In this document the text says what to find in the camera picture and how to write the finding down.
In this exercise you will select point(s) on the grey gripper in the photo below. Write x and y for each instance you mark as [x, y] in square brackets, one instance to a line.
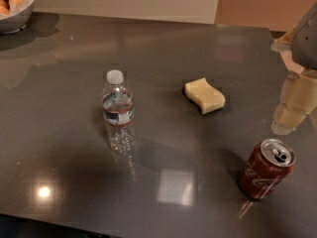
[306, 43]

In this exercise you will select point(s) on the red coke can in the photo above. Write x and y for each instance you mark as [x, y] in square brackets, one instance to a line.
[270, 163]

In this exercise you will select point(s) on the yellow sponge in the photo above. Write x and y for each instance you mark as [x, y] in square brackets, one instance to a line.
[204, 95]

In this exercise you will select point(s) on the clear plastic water bottle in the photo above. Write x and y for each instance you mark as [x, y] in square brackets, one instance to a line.
[119, 112]

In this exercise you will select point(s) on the white paper liner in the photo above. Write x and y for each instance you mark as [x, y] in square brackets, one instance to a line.
[17, 6]

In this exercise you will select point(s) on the silver metal bowl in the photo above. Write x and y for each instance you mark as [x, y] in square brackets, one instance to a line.
[12, 24]

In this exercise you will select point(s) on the orange fruit lower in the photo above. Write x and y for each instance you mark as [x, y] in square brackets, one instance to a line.
[14, 3]

